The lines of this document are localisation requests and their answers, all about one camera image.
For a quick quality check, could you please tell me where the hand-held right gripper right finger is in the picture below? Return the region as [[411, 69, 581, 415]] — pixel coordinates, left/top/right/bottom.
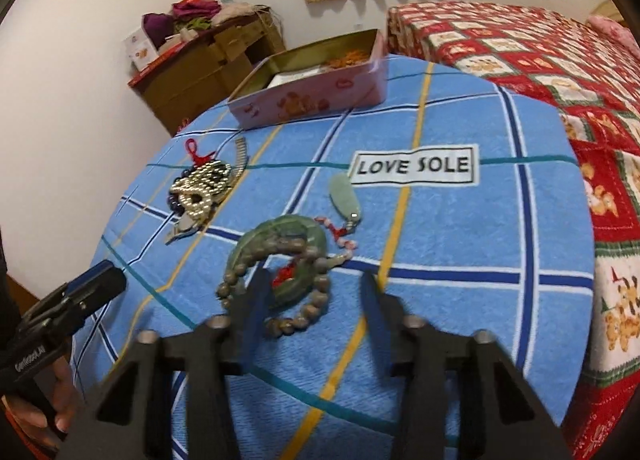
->
[[360, 272, 573, 460]]

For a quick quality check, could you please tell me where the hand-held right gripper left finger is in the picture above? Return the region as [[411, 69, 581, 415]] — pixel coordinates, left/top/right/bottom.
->
[[55, 267, 276, 460]]

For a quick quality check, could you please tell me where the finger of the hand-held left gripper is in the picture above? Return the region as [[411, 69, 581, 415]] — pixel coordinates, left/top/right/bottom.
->
[[20, 260, 128, 335]]

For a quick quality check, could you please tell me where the brown bead bracelet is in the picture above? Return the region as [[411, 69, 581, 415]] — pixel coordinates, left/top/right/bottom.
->
[[215, 235, 356, 337]]

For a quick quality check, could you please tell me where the grey metal trinket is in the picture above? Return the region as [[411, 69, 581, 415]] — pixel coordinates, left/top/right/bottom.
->
[[164, 215, 203, 245]]

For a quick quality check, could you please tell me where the dark bead bracelet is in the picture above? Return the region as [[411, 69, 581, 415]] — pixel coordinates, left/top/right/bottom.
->
[[167, 167, 223, 221]]

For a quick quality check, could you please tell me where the pale jade pendant red cord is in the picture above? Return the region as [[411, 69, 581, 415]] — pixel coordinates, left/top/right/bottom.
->
[[314, 174, 364, 248]]

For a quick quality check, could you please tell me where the metal watch band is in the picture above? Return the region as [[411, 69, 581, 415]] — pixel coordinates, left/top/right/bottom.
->
[[220, 136, 249, 195]]

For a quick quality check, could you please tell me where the red knot charm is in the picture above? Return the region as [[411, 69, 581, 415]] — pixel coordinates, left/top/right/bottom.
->
[[184, 138, 217, 168]]

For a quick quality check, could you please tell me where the pink tin box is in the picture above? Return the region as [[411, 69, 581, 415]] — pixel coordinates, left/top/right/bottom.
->
[[227, 28, 390, 131]]

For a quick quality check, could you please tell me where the person's left hand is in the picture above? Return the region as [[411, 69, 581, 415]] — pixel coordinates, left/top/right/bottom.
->
[[0, 357, 86, 456]]

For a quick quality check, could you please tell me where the blue plaid towel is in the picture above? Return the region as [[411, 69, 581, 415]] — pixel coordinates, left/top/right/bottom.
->
[[70, 54, 596, 460]]

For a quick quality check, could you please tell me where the brown wooden cabinet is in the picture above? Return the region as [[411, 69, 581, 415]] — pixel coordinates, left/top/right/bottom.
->
[[127, 7, 287, 137]]

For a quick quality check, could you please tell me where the red flat box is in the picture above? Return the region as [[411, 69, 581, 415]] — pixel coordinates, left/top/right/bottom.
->
[[127, 44, 201, 86]]

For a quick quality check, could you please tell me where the white paper card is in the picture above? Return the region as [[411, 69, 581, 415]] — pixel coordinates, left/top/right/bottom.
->
[[266, 67, 327, 89]]

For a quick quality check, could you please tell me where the white cardboard box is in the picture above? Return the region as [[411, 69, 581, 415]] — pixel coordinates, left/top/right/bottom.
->
[[124, 27, 163, 73]]

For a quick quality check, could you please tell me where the brown cardboard box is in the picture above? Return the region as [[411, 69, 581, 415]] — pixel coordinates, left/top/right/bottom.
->
[[214, 22, 281, 64]]

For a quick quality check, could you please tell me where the purple cloth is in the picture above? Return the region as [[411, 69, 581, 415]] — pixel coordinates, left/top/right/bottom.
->
[[142, 12, 176, 48]]

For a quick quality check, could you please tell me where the pile of colourful clothes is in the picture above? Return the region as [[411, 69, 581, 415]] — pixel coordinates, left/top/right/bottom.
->
[[170, 0, 273, 40]]

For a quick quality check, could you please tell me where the red patchwork quilt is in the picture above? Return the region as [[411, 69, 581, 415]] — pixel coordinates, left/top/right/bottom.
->
[[385, 2, 640, 460]]

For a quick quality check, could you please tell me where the pink pillow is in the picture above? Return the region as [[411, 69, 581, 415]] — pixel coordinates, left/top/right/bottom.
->
[[587, 14, 640, 49]]

